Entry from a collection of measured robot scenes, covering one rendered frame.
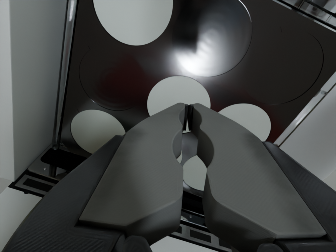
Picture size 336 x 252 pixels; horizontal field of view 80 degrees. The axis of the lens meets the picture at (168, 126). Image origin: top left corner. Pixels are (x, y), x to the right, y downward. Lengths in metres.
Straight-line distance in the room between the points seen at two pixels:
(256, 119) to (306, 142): 0.19
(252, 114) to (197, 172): 0.15
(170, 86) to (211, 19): 0.10
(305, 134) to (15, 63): 0.51
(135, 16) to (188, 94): 0.13
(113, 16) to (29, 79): 0.15
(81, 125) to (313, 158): 0.49
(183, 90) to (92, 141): 0.19
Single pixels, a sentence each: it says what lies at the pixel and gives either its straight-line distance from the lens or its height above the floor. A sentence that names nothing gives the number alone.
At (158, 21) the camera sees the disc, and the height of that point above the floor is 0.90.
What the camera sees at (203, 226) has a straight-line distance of 0.46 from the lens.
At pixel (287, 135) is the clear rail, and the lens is 0.38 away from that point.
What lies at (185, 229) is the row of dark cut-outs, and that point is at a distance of 0.44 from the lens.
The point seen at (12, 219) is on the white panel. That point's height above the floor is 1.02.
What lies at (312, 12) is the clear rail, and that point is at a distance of 0.32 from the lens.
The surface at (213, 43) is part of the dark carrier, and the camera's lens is 0.29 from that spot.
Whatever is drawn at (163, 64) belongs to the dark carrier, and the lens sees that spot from 0.30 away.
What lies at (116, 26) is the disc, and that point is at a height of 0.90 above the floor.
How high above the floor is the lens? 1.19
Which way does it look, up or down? 58 degrees down
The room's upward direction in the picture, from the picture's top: 171 degrees counter-clockwise
